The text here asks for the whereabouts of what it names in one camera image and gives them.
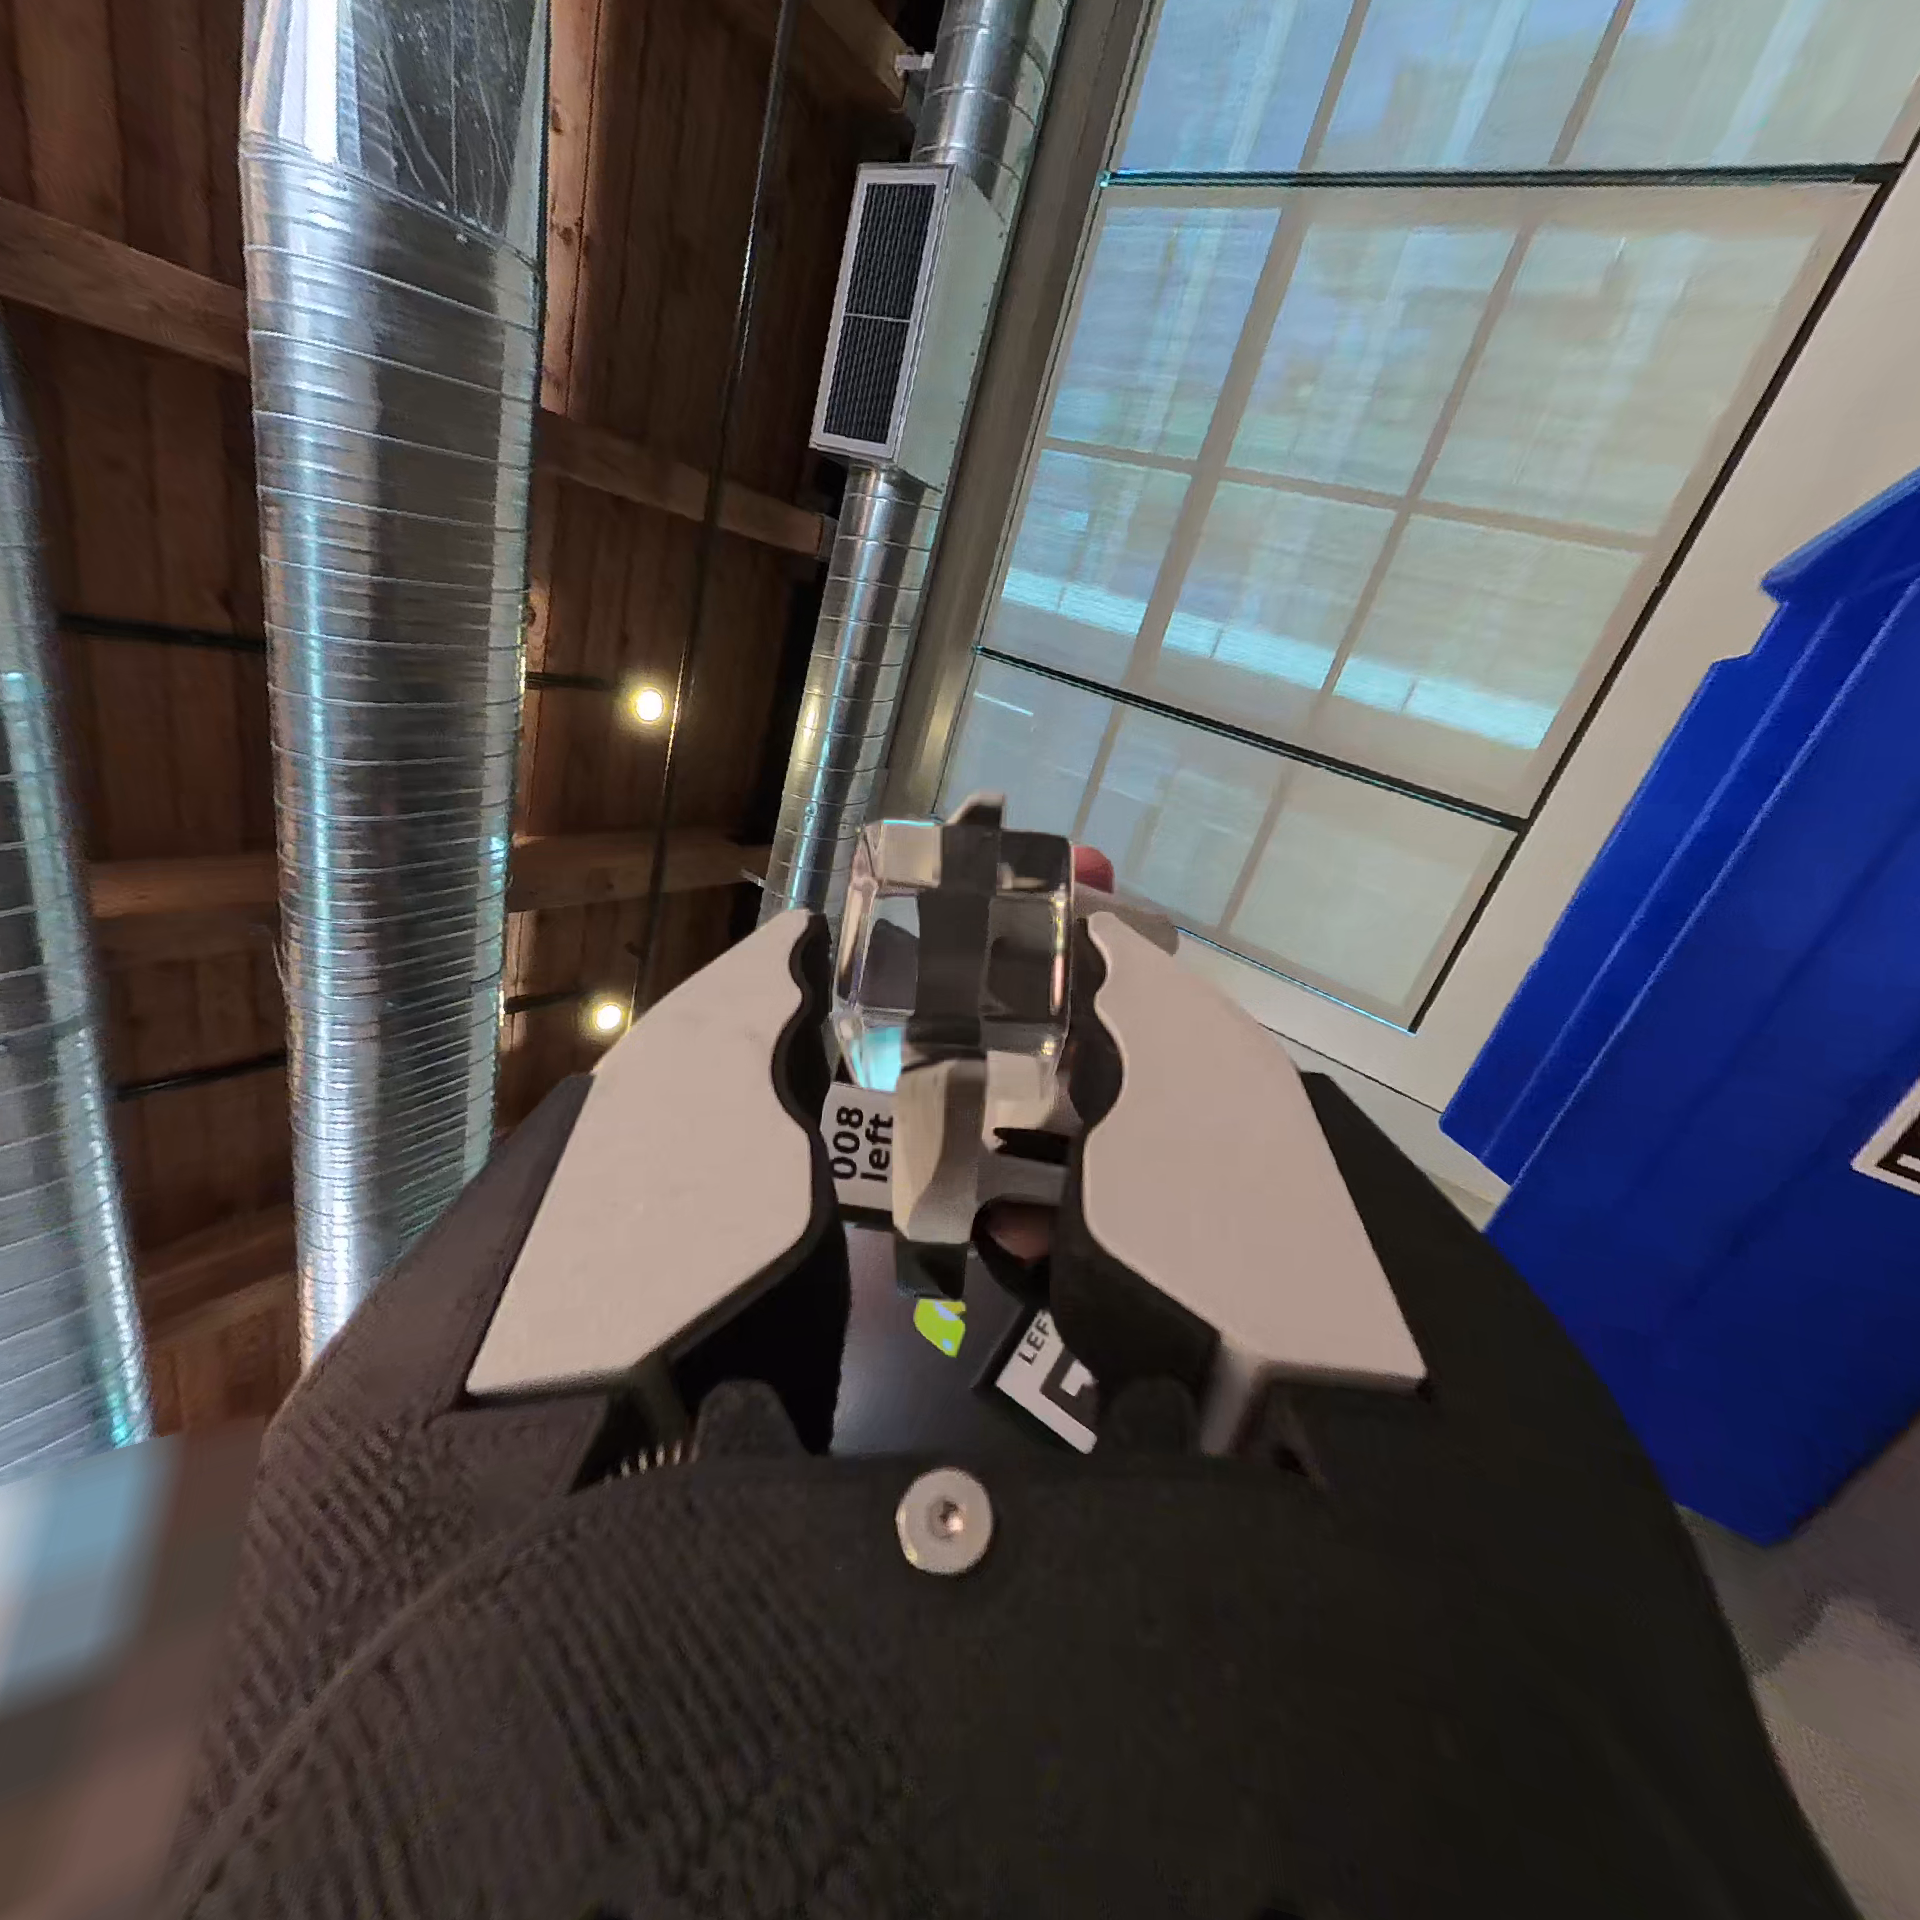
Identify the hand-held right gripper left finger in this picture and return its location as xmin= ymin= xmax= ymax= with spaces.
xmin=465 ymin=910 xmax=855 ymax=1455

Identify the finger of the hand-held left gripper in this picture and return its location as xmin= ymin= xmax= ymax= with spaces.
xmin=889 ymin=797 xmax=1083 ymax=1299

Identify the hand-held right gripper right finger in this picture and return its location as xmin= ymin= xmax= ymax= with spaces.
xmin=1048 ymin=913 xmax=1432 ymax=1455

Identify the blue storage bin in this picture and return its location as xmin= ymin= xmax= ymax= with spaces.
xmin=1441 ymin=468 xmax=1920 ymax=1549

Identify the large window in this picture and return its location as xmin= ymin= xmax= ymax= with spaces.
xmin=930 ymin=0 xmax=1920 ymax=1038

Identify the white vent grille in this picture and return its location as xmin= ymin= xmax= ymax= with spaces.
xmin=810 ymin=166 xmax=958 ymax=459

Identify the round silver vent duct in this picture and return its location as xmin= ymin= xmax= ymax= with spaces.
xmin=764 ymin=0 xmax=1076 ymax=925

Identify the wide round silver duct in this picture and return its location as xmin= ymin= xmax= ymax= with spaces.
xmin=0 ymin=346 xmax=153 ymax=1478
xmin=240 ymin=0 xmax=545 ymax=1358

